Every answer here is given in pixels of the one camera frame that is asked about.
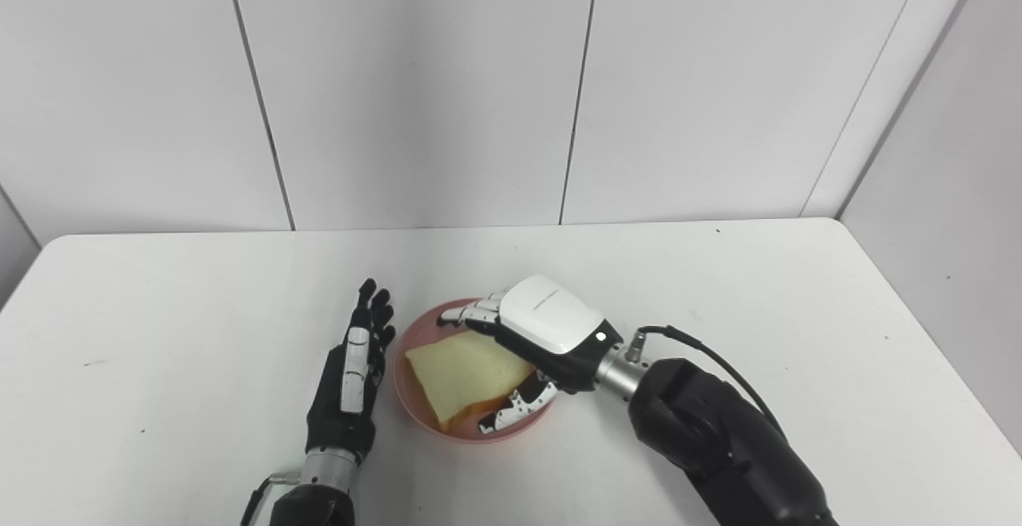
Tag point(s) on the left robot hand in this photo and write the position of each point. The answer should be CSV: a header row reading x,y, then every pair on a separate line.
x,y
351,390

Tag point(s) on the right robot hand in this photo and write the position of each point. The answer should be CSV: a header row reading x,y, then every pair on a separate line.
x,y
547,334

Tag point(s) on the pink round plate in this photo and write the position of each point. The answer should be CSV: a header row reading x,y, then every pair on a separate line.
x,y
431,398

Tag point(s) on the slice of white bread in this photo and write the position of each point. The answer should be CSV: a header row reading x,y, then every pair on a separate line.
x,y
463,374

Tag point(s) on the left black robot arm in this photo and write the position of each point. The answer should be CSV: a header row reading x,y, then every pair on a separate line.
x,y
315,490

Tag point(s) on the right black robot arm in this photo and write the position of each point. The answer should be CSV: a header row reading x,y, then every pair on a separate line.
x,y
718,438

